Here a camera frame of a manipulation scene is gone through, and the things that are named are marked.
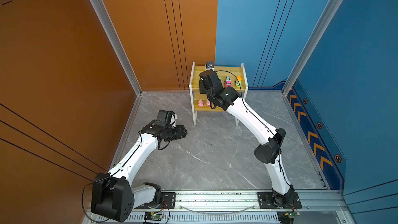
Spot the right aluminium corner post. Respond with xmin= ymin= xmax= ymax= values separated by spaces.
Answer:
xmin=282 ymin=0 xmax=343 ymax=96

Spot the left controller board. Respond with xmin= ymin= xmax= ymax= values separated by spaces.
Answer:
xmin=143 ymin=212 xmax=165 ymax=224

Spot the aluminium mounting rail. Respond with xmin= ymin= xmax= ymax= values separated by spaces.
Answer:
xmin=125 ymin=189 xmax=355 ymax=224

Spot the pink teal toy van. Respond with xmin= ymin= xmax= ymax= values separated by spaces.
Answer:
xmin=225 ymin=76 xmax=232 ymax=87

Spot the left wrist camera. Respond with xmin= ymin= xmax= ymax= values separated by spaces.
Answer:
xmin=170 ymin=111 xmax=177 ymax=125

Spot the right controller board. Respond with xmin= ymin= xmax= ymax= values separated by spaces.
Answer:
xmin=277 ymin=211 xmax=301 ymax=224

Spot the controller board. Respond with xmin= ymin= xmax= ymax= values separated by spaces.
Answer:
xmin=277 ymin=211 xmax=301 ymax=224
xmin=143 ymin=212 xmax=165 ymax=224

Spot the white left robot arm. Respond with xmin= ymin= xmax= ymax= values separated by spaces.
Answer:
xmin=89 ymin=110 xmax=188 ymax=223

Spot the wooden two-tier shelf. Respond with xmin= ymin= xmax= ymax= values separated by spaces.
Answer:
xmin=189 ymin=62 xmax=248 ymax=124

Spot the aluminium corner post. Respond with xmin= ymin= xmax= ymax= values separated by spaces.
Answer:
xmin=282 ymin=0 xmax=343 ymax=96
xmin=90 ymin=0 xmax=142 ymax=96

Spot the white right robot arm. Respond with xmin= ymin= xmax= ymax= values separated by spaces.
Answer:
xmin=199 ymin=69 xmax=302 ymax=209

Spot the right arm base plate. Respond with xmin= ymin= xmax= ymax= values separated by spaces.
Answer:
xmin=257 ymin=191 xmax=302 ymax=209

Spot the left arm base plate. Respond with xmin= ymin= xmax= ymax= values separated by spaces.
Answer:
xmin=137 ymin=191 xmax=176 ymax=210

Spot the left aluminium corner post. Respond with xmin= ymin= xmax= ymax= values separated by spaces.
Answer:
xmin=90 ymin=0 xmax=142 ymax=96

